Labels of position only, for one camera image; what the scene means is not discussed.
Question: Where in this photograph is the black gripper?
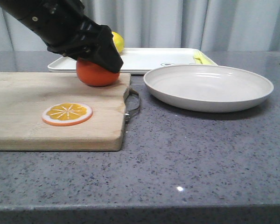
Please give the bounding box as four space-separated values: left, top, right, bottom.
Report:
18 0 123 72

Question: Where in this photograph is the orange toy mandarin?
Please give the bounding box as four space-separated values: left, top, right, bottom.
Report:
76 58 120 87

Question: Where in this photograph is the beige round plate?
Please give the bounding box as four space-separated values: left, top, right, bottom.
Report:
144 65 274 113

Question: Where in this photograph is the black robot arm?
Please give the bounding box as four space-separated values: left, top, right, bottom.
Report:
0 0 123 73

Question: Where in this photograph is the white rectangular tray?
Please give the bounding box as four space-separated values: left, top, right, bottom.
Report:
47 48 218 76

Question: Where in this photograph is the yellow lemon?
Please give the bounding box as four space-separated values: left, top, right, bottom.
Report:
112 31 125 53

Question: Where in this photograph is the orange slice toy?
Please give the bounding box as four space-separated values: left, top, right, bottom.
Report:
42 103 93 126

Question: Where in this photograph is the wooden cutting board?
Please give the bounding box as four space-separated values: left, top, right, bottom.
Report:
0 72 131 151

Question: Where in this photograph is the pale yellow utensil right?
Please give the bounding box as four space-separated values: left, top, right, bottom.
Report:
196 51 217 65

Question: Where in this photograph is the grey curtain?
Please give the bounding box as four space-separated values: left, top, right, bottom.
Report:
0 0 280 52

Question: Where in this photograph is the metal cutting board handle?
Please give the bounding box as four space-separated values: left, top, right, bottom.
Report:
124 87 141 123

